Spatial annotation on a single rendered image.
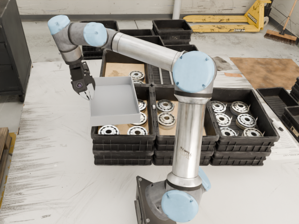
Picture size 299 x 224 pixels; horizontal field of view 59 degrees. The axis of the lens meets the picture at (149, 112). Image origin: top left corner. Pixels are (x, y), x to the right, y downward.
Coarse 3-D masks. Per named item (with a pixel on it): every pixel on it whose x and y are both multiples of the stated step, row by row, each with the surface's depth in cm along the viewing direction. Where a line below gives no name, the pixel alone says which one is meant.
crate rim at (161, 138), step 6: (156, 108) 136; (156, 114) 132; (210, 114) 136; (156, 120) 129; (156, 126) 126; (216, 126) 129; (156, 132) 123; (216, 132) 126; (156, 138) 123; (162, 138) 122; (168, 138) 122; (174, 138) 122; (204, 138) 123; (210, 138) 123; (216, 138) 124
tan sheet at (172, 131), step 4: (176, 104) 155; (176, 108) 152; (176, 112) 150; (176, 116) 147; (160, 128) 139; (172, 128) 140; (160, 132) 137; (164, 132) 137; (168, 132) 137; (172, 132) 138; (204, 132) 139
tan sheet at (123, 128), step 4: (144, 100) 155; (144, 112) 148; (120, 124) 139; (124, 124) 139; (120, 128) 137; (124, 128) 137; (128, 128) 137; (148, 128) 139; (120, 132) 135; (124, 132) 135
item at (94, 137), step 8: (152, 96) 143; (152, 104) 138; (152, 112) 133; (152, 120) 129; (96, 136) 119; (104, 136) 119; (112, 136) 119; (120, 136) 119; (128, 136) 120; (136, 136) 120; (144, 136) 120; (152, 136) 121
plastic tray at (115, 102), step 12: (96, 84) 125; (108, 84) 126; (120, 84) 127; (132, 84) 122; (96, 96) 119; (108, 96) 120; (120, 96) 121; (132, 96) 121; (96, 108) 113; (108, 108) 114; (120, 108) 114; (132, 108) 115; (96, 120) 104; (108, 120) 105; (120, 120) 107; (132, 120) 108
